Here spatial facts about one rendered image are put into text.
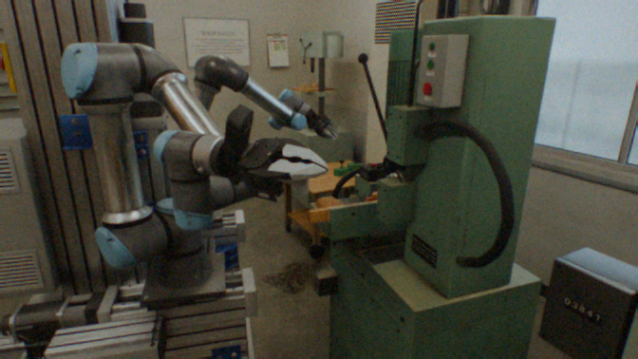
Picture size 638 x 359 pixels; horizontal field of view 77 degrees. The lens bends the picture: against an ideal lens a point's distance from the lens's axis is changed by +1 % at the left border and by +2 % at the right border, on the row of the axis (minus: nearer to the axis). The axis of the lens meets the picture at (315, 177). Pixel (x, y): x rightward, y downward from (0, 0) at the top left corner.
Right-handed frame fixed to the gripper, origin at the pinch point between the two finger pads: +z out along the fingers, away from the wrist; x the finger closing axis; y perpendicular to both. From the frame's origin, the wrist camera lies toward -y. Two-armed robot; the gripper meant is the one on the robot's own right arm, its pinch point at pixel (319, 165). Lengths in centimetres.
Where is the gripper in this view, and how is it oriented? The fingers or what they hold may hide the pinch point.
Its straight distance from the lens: 60.8
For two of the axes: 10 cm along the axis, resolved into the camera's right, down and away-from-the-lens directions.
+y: 2.5, 6.9, 6.8
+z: 8.6, 1.6, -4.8
